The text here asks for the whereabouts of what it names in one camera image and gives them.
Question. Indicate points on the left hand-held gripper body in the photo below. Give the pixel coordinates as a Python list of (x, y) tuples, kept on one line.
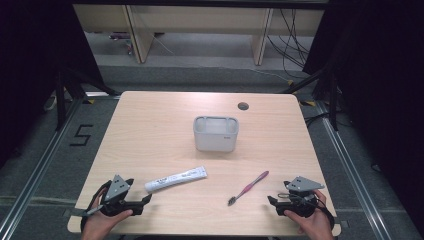
[(116, 191)]

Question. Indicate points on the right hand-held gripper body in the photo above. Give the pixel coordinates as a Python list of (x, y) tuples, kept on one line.
[(301, 196)]

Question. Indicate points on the pink toothbrush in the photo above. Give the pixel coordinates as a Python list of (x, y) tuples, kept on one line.
[(248, 188)]

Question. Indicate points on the white toothpaste tube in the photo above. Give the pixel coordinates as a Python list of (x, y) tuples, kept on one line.
[(175, 179)]

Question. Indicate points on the white plastic holder cup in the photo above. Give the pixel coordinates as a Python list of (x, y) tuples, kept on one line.
[(216, 134)]

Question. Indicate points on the person's right hand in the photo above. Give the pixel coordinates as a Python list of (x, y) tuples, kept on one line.
[(315, 225)]

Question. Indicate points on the person's left hand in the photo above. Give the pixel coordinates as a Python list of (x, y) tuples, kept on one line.
[(100, 221)]

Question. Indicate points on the grey tape piece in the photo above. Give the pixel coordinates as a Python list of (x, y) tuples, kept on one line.
[(75, 212), (335, 220)]

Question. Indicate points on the yellow tape piece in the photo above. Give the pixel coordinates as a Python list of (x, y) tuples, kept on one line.
[(88, 101), (308, 103)]

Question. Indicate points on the dark round table grommet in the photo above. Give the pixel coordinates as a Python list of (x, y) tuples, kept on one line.
[(243, 106)]

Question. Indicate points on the black metal stand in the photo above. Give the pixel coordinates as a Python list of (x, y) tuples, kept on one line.
[(61, 100), (333, 100)]

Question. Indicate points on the black curtain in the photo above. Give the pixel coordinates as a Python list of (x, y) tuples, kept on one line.
[(383, 83), (33, 66)]

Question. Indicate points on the beige wooden desk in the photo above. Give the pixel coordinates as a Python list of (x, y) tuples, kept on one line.
[(200, 20)]

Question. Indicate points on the aluminium floor rail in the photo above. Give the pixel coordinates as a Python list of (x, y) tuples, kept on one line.
[(36, 170), (353, 173)]

